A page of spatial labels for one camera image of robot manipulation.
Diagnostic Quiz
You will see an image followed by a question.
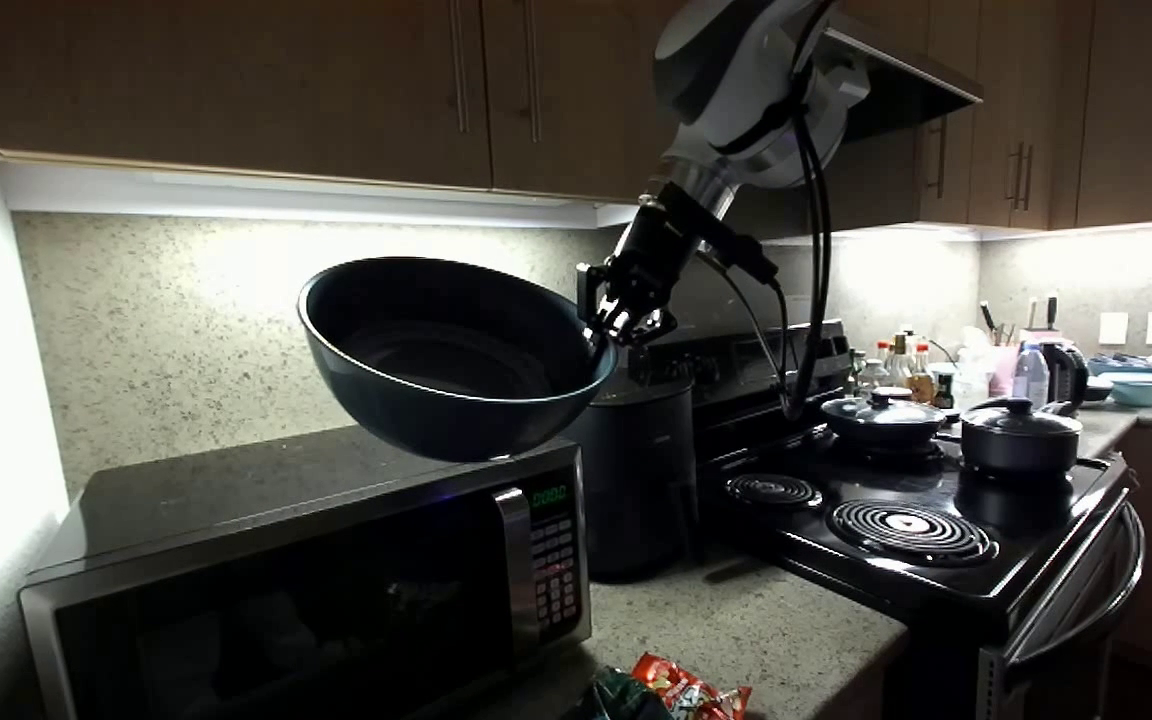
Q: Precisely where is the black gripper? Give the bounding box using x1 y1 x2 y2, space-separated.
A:
573 182 786 358

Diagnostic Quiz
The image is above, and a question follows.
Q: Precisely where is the large blue bowl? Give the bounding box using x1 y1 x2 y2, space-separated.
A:
296 252 622 467

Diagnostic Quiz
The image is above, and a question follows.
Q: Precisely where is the black steel microwave oven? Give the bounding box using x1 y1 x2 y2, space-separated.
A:
18 422 597 720

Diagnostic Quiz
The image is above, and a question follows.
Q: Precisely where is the small light blue bowl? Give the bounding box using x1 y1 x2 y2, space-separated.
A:
1103 374 1152 411

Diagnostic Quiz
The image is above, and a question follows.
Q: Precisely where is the black lidded frying pan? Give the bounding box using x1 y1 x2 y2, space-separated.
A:
821 387 962 454

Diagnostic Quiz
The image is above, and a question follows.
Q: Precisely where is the brown sauce bottle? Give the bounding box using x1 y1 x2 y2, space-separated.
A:
906 337 939 409

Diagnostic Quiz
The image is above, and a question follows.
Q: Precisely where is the under-cabinet light strip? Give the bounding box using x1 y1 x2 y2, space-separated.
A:
0 153 650 238

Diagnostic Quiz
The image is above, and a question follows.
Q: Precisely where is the steel range hood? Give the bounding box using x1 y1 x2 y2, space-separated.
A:
821 25 987 143

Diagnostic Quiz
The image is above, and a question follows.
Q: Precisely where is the white pink plastic container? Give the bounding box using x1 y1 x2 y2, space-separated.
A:
953 329 1022 411

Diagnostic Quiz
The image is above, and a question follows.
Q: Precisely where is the red snack packet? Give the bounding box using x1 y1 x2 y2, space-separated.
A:
627 650 758 720

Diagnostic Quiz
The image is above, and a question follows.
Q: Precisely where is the green snack packet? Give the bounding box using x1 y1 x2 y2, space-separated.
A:
573 665 670 720

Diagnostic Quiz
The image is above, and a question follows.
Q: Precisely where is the black electric stove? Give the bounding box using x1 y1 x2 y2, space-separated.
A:
624 317 1152 720

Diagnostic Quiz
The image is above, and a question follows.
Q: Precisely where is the clear plastic water bottle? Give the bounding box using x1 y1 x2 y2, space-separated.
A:
1010 337 1053 411

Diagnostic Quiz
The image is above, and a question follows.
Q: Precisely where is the black pot with lid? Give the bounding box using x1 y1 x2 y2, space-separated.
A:
956 398 1090 484

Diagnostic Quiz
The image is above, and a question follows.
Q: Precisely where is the wide wooden wall cabinet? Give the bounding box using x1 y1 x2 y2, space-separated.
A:
0 0 706 210

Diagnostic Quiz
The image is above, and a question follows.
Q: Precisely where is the wooden wall cabinet with handles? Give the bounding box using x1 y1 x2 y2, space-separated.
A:
852 0 1152 231

